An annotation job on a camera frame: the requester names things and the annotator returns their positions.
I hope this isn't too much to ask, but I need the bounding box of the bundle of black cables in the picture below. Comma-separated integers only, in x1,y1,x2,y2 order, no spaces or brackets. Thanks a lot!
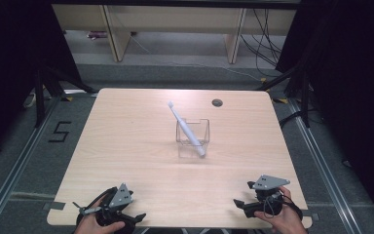
239,8,284,78

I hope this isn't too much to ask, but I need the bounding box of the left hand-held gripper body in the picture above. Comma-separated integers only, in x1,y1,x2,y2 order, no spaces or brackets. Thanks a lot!
76,182,138,234

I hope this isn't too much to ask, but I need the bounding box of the light wooden shelf unit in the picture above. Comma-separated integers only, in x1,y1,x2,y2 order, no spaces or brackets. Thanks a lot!
51,3,298,65

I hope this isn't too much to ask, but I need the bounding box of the pink object under shelf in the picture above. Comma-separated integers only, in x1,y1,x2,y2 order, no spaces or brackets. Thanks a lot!
86,30,109,41

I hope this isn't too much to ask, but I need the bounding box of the aluminium floor rail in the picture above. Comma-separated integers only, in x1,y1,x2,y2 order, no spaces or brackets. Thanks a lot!
0,97,62,234
287,97,362,234

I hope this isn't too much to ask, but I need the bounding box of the clear plastic container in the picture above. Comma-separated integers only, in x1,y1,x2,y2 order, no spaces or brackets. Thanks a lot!
175,117,211,160

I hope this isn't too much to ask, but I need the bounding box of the black curtain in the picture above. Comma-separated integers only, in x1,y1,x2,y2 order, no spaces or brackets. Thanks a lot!
0,0,83,165
275,0,374,225

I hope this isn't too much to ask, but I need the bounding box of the grey tape patch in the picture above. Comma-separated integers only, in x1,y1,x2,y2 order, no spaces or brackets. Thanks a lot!
42,201,66,212

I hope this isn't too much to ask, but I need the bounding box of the thick black floor cable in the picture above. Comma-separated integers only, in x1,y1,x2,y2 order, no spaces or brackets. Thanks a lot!
278,109,306,129

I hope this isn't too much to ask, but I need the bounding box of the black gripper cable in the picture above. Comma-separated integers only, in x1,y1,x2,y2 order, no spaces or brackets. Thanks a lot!
75,186,119,225
262,194,304,222

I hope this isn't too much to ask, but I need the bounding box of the white coiled cable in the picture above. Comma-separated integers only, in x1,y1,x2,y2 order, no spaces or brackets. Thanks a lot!
22,92,38,109

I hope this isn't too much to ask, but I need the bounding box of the person's right hand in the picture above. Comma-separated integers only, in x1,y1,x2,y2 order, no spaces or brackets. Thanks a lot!
253,185,308,234

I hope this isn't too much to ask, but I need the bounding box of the person's left hand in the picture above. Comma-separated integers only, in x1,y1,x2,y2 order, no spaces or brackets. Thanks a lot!
73,196,127,234

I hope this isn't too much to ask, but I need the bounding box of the black metal stand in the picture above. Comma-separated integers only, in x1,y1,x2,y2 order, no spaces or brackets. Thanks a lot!
33,63,97,129
255,63,312,129

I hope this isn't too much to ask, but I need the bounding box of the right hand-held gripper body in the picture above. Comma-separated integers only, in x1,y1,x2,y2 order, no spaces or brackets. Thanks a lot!
243,175,291,219

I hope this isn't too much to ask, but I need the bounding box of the white electric toothbrush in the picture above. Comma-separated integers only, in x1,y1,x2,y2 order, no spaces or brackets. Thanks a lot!
167,99,206,159

